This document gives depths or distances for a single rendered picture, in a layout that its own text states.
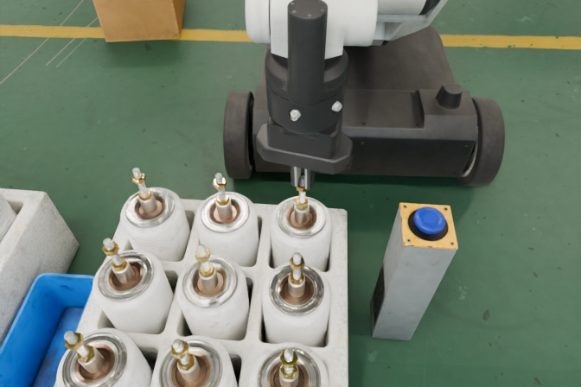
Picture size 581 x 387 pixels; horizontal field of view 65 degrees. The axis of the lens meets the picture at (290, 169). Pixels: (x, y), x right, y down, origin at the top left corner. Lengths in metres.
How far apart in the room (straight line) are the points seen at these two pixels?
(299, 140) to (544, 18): 1.42
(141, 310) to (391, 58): 0.82
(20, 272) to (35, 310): 0.07
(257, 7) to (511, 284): 0.77
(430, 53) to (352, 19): 0.79
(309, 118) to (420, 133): 0.50
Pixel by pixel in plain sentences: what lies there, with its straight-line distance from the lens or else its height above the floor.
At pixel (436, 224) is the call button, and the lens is 0.63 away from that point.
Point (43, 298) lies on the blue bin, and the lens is 0.92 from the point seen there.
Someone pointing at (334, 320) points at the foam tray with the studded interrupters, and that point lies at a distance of 0.70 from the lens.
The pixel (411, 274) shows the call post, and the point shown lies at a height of 0.24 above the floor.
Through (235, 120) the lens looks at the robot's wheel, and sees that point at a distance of 0.95.
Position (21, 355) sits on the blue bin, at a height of 0.07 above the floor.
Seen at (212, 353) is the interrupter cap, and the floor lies 0.25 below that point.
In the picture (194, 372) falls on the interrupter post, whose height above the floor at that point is 0.27.
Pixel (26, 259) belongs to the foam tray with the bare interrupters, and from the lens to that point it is 0.91.
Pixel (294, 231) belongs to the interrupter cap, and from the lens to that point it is 0.68.
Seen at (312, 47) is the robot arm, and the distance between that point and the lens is 0.40.
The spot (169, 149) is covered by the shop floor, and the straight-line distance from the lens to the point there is 1.18.
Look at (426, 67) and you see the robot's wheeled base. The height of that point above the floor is 0.17.
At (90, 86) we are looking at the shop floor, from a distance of 1.45.
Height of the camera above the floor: 0.82
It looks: 48 degrees down
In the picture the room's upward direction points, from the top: straight up
